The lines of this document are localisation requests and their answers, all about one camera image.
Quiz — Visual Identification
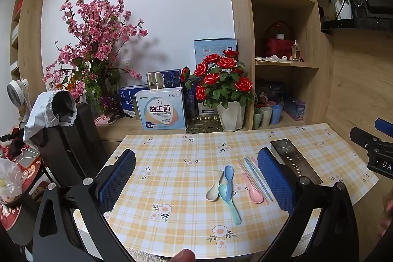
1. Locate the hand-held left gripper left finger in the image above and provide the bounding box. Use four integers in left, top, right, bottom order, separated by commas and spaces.
32, 148, 137, 262

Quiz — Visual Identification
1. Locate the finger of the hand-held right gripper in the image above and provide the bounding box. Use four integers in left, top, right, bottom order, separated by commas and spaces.
375, 118, 393, 135
350, 127, 374, 150

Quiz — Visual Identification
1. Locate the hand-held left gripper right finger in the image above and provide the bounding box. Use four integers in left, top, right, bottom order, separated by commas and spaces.
257, 148, 360, 262

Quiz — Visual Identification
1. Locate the blue chopstick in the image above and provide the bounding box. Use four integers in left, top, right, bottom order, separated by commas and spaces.
244, 157, 274, 202

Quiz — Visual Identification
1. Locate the pink plastic spoon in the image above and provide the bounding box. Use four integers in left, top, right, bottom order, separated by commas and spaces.
240, 172, 265, 204

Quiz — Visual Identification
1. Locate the metal utensil tray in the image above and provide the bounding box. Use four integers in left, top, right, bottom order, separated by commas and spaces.
270, 138, 323, 186

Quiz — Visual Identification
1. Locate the green chopstick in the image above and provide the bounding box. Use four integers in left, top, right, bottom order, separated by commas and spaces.
236, 157, 250, 177

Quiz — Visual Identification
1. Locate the blue plastic spoon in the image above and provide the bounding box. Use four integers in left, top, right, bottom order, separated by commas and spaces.
224, 165, 236, 193

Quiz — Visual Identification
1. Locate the teal plastic spoon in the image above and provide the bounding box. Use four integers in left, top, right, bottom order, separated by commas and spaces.
218, 184, 242, 226

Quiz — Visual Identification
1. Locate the beige plastic spoon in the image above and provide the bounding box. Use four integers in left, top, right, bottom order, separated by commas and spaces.
206, 170, 225, 203

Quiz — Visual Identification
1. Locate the person's right hand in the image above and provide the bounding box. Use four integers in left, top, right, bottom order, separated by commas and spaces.
378, 188, 393, 238

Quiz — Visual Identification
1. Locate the person's left hand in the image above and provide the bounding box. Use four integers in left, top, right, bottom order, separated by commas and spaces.
172, 249, 196, 262

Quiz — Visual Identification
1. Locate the black office chair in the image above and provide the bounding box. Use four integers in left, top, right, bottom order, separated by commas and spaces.
38, 93, 109, 189

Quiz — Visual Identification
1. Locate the yellow checked floral tablecloth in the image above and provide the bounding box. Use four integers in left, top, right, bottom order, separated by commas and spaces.
103, 124, 379, 259

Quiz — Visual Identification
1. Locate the pink cloth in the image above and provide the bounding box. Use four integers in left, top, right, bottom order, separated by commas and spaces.
95, 114, 119, 125

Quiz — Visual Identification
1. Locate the small black tripod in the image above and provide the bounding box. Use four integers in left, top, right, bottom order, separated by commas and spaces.
107, 110, 133, 125

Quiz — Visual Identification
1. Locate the green plastic cup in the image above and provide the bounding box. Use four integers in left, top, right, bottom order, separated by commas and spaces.
253, 108, 264, 129

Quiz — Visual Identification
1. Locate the blue plastic cup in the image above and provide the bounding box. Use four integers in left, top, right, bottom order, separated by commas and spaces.
271, 105, 283, 125

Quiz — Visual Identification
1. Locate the purple box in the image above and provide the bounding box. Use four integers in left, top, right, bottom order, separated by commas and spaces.
284, 96, 306, 121

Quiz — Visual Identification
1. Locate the blue and white box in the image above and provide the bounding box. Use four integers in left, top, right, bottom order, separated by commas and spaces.
118, 84, 148, 120

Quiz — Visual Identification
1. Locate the pastel labelled white box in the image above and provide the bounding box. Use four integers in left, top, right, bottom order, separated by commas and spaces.
136, 87, 188, 130

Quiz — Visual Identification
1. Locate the red round table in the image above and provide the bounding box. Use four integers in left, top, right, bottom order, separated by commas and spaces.
0, 154, 46, 230

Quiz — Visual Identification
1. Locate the dark blue printed box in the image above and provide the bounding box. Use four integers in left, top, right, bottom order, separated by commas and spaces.
256, 79, 286, 106

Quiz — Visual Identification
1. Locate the gold embossed tray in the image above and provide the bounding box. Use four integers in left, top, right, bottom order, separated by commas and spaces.
187, 115, 223, 134

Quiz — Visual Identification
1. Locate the dark box white label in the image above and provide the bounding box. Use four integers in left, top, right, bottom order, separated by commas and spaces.
198, 101, 219, 117

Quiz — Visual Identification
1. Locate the grey jacket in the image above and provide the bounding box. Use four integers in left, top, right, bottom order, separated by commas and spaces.
23, 90, 78, 148

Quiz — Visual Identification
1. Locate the dark blue patterned box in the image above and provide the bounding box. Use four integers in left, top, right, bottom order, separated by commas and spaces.
183, 94, 197, 119

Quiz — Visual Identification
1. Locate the black speckled shelf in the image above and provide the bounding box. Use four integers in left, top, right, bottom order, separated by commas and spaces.
322, 19, 393, 34

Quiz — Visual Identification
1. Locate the wooden shelf unit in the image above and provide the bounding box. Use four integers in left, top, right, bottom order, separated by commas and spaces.
223, 0, 336, 131

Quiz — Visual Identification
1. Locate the clear plastic bag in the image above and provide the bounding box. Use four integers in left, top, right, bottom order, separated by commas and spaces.
0, 158, 24, 205

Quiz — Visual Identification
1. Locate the dark blue box silver panel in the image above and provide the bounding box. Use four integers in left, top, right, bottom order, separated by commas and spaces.
146, 69, 182, 90

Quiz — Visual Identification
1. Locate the red rose plant white pot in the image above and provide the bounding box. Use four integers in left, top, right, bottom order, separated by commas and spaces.
181, 50, 256, 131

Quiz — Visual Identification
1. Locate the white desk fan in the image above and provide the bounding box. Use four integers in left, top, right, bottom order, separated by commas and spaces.
7, 79, 32, 116

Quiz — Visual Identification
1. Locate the light blue tall box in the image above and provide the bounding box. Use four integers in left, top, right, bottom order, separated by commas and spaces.
194, 39, 238, 70

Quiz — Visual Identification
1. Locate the pink blossom flower arrangement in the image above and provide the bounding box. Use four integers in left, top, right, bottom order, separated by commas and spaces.
43, 0, 148, 115

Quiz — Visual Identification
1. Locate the red basket with handle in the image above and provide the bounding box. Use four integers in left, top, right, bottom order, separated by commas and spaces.
262, 22, 296, 59

